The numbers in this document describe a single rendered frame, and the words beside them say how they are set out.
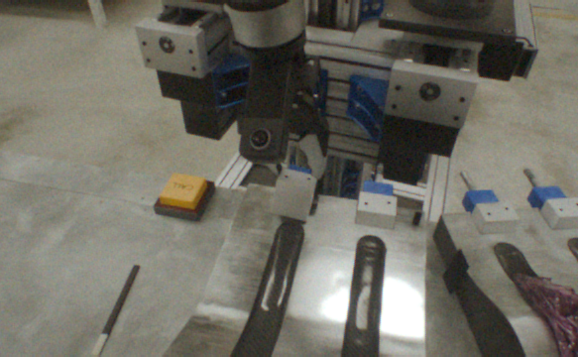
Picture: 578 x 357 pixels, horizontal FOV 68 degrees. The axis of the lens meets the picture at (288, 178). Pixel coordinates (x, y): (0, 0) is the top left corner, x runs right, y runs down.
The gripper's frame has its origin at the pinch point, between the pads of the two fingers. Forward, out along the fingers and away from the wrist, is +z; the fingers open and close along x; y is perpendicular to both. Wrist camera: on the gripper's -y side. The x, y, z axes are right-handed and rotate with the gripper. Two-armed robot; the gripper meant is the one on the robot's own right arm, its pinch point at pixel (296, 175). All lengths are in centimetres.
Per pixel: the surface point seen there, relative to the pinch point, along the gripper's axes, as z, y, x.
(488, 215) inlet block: 10.5, 3.2, -25.9
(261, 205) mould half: 4.5, -2.4, 5.4
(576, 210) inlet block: 12.8, 6.9, -38.3
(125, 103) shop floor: 94, 126, 141
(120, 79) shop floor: 95, 149, 158
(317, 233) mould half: 5.3, -5.7, -3.3
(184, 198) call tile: 8.2, 0.5, 20.2
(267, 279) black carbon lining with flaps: 4.3, -13.6, 1.6
